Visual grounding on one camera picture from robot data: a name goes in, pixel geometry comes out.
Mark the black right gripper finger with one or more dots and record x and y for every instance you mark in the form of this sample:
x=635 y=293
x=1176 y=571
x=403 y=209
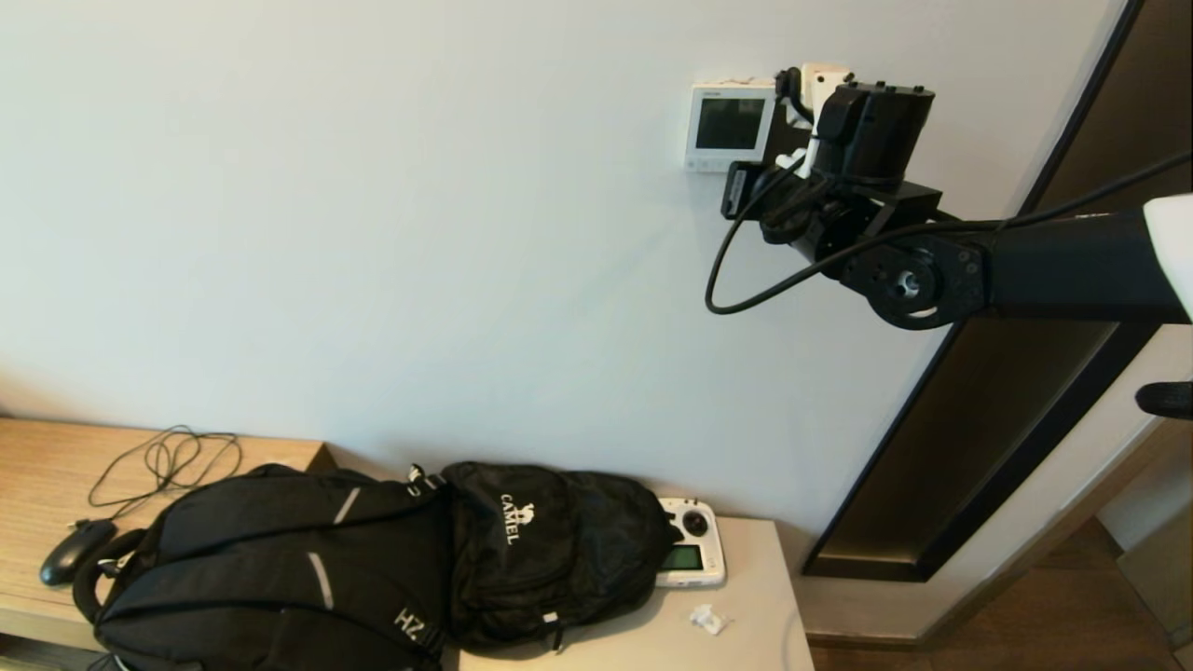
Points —
x=790 y=93

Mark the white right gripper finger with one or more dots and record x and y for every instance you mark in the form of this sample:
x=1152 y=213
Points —
x=825 y=84

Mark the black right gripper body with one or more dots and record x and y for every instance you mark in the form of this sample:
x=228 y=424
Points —
x=871 y=130

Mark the white wall thermostat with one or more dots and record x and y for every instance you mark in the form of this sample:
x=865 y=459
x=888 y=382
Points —
x=727 y=126

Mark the brown wooden door trim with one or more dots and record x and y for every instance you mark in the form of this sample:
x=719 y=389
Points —
x=1072 y=514

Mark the white remote controller with screen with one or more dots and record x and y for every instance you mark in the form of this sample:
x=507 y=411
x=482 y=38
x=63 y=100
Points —
x=694 y=559

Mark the white low cabinet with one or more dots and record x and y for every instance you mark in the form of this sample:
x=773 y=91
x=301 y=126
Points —
x=746 y=578

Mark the black Camel logo backpack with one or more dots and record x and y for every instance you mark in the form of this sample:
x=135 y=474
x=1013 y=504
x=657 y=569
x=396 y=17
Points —
x=559 y=550

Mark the crumpled clear plastic scrap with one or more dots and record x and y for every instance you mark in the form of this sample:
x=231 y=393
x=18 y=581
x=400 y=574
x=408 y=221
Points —
x=706 y=620

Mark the black backpack with grey stripes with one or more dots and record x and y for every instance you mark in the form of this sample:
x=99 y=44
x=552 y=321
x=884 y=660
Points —
x=280 y=559

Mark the light wooden desk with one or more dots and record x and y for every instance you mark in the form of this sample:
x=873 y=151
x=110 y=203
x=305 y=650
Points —
x=37 y=466

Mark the black computer mouse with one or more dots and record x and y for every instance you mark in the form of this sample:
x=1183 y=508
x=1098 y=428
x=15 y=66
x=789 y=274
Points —
x=70 y=554

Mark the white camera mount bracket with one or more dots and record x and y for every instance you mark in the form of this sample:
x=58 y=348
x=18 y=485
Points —
x=800 y=160

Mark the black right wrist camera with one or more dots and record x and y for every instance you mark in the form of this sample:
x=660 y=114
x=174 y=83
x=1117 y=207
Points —
x=746 y=191

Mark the dark brown door frame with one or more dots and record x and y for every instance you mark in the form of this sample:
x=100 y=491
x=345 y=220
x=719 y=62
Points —
x=979 y=447

